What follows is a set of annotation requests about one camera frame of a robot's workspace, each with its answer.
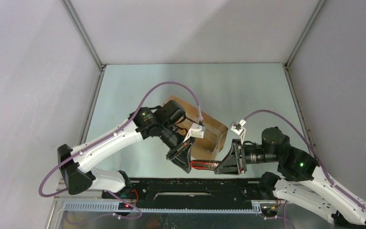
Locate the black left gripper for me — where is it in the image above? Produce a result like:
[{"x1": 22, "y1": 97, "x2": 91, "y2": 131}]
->
[{"x1": 158, "y1": 122, "x2": 195, "y2": 174}]

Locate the aluminium left corner post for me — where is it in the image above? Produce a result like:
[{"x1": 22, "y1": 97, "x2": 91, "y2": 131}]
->
[{"x1": 61, "y1": 0, "x2": 104, "y2": 71}]

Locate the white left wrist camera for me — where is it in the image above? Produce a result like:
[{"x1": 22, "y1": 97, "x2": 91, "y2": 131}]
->
[{"x1": 188, "y1": 123, "x2": 206, "y2": 138}]

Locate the red black utility knife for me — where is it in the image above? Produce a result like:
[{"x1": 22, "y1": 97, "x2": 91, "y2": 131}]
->
[{"x1": 190, "y1": 160, "x2": 220, "y2": 171}]

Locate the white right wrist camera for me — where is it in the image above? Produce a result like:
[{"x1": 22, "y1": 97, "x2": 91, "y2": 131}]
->
[{"x1": 230, "y1": 119, "x2": 246, "y2": 136}]

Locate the aluminium corner post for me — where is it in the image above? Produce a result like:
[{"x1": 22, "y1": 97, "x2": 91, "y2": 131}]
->
[
  {"x1": 284, "y1": 0, "x2": 327, "y2": 69},
  {"x1": 61, "y1": 0, "x2": 104, "y2": 71}
]

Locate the brown cardboard express box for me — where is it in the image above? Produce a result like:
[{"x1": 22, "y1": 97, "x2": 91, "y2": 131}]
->
[{"x1": 164, "y1": 96, "x2": 228, "y2": 160}]

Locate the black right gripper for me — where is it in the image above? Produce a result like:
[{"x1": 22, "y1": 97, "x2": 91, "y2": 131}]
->
[{"x1": 214, "y1": 138, "x2": 278, "y2": 175}]

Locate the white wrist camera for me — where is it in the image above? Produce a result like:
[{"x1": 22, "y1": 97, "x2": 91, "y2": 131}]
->
[
  {"x1": 230, "y1": 119, "x2": 246, "y2": 136},
  {"x1": 188, "y1": 123, "x2": 206, "y2": 138}
]

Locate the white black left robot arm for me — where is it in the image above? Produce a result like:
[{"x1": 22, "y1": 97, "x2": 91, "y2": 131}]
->
[{"x1": 57, "y1": 100, "x2": 195, "y2": 199}]

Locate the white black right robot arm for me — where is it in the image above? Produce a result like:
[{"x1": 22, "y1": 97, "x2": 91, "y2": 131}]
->
[{"x1": 214, "y1": 127, "x2": 366, "y2": 229}]

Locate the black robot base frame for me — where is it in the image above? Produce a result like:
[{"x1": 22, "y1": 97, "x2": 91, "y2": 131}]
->
[{"x1": 73, "y1": 177, "x2": 285, "y2": 216}]

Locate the aluminium right corner post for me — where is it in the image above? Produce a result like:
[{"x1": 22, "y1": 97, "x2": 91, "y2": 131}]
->
[{"x1": 284, "y1": 0, "x2": 327, "y2": 69}]

